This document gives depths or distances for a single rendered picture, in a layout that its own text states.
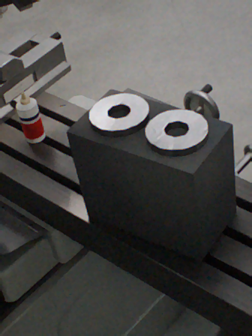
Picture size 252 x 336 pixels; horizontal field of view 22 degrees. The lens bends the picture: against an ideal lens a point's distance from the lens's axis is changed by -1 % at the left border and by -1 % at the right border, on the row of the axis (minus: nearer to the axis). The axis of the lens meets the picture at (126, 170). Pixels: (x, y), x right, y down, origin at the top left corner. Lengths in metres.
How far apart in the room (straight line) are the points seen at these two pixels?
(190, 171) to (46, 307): 0.56
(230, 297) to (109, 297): 0.59
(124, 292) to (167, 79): 1.62
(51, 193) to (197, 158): 0.36
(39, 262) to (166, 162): 0.45
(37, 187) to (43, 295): 0.24
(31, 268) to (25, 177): 0.18
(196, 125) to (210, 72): 2.10
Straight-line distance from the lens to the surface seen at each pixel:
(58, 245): 1.26
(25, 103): 1.25
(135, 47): 3.28
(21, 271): 1.25
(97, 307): 1.51
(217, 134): 0.95
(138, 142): 0.95
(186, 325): 1.84
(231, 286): 1.00
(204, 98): 1.75
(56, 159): 1.24
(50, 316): 1.38
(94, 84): 3.07
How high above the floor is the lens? 1.72
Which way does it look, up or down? 42 degrees down
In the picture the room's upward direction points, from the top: 11 degrees counter-clockwise
